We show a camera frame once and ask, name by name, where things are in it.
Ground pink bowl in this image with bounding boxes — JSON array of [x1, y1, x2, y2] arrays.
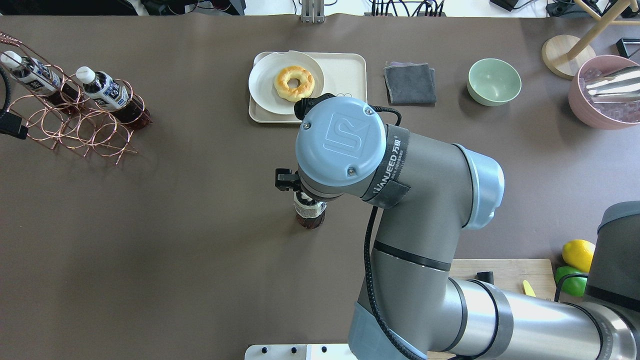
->
[[567, 55, 639, 130]]

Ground front left tea bottle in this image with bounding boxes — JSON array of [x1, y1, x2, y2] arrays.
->
[[75, 66, 151, 131]]

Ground copper wire bottle rack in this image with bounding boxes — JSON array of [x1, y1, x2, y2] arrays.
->
[[1, 32, 148, 164]]

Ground steel tongs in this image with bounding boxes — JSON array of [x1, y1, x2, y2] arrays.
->
[[585, 65, 640, 103]]

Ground clear ice cubes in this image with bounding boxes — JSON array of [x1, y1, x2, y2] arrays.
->
[[580, 67, 639, 123]]

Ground glazed donut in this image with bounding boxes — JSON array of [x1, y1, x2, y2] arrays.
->
[[273, 65, 316, 102]]

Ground grey folded cloth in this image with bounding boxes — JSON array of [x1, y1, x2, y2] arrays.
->
[[383, 62, 437, 105]]

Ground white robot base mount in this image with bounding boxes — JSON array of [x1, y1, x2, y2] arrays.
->
[[244, 343, 356, 360]]

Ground upper yellow lemon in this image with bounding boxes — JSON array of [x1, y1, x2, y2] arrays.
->
[[561, 239, 596, 273]]

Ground aluminium frame post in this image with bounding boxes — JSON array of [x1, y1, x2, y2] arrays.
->
[[301, 0, 326, 24]]

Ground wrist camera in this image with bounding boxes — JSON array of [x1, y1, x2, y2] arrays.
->
[[294, 93, 335, 121]]

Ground green lime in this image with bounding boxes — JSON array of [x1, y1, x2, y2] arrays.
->
[[554, 265, 589, 297]]

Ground wooden stand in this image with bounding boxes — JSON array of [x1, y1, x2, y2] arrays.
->
[[541, 0, 639, 80]]

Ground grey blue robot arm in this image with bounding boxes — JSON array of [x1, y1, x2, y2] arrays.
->
[[275, 93, 640, 360]]

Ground cream serving tray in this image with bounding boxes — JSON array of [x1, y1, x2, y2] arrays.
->
[[247, 51, 367, 125]]

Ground front right tea bottle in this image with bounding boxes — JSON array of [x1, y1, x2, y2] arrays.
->
[[1, 50, 79, 114]]

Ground wooden cutting board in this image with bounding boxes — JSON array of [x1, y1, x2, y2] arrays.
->
[[427, 258, 557, 360]]

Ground green bowl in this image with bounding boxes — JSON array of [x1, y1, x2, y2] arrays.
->
[[466, 58, 522, 107]]

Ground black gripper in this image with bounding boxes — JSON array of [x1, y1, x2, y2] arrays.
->
[[274, 168, 302, 192]]

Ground white plate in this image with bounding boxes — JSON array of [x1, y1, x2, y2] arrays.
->
[[248, 50, 325, 116]]

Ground yellow plastic knife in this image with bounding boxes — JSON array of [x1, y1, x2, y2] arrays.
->
[[522, 280, 537, 297]]

